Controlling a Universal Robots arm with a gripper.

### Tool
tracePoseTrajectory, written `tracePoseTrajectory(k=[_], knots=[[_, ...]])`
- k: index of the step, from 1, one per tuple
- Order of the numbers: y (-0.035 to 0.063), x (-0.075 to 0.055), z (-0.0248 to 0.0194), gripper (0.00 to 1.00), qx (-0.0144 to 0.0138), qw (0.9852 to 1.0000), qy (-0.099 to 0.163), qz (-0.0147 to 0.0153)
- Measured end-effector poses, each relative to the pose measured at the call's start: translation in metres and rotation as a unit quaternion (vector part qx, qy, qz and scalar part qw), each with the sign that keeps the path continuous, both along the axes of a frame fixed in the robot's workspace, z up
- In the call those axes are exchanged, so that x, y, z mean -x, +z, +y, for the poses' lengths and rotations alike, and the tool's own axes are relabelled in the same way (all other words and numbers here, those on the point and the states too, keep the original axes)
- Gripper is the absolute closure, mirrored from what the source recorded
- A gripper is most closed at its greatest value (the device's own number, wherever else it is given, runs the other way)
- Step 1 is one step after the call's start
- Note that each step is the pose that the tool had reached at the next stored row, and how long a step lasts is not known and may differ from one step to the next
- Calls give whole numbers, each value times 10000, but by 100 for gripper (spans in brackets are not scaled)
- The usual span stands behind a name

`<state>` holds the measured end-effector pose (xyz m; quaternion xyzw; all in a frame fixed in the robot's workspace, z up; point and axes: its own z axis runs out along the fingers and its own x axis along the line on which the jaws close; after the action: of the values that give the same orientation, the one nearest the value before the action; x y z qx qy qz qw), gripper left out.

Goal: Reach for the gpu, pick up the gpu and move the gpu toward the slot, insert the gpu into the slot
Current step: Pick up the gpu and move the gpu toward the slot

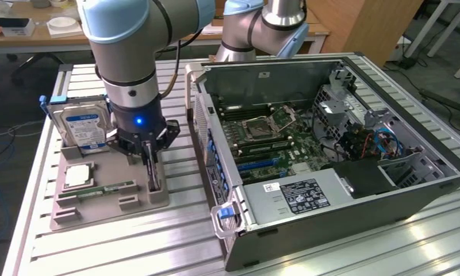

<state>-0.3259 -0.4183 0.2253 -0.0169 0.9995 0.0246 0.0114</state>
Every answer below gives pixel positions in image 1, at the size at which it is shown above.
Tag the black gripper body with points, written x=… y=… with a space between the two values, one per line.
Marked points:
x=137 y=126

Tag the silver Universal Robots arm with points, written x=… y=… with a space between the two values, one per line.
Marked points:
x=126 y=43

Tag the blue expansion slot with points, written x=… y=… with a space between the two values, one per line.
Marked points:
x=254 y=163

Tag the hard disk with blue label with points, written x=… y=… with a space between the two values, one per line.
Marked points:
x=79 y=126

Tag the silver CPU chip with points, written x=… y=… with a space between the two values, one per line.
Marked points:
x=78 y=176

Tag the green RAM stick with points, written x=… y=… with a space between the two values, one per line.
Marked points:
x=95 y=191

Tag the grey parts rack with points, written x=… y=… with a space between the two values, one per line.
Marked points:
x=98 y=210

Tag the CPU socket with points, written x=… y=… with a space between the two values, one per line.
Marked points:
x=261 y=129

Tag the installed RAM stick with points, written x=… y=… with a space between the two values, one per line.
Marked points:
x=264 y=147

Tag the black chair base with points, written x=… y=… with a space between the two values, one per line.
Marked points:
x=30 y=64

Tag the blue case latch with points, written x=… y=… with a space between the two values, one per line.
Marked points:
x=225 y=214

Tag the metal socket cover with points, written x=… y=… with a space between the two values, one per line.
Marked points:
x=284 y=116

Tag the white square box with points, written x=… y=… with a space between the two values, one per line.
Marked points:
x=63 y=26

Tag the green motherboard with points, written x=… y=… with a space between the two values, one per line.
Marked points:
x=290 y=155

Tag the wooden desk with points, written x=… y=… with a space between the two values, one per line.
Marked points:
x=22 y=40

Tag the white box with black lid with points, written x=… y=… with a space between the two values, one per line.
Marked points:
x=17 y=27

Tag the grey power supply unit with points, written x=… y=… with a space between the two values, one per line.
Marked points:
x=290 y=198

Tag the metal disk bay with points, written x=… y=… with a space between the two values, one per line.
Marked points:
x=337 y=106

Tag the black open PC case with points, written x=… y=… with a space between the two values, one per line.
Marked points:
x=368 y=218

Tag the wooden cabinet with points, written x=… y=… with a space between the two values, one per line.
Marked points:
x=372 y=26

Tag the blue disk carrier bracket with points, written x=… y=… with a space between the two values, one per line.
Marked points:
x=57 y=100

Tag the white desk frame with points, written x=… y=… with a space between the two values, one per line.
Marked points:
x=444 y=26

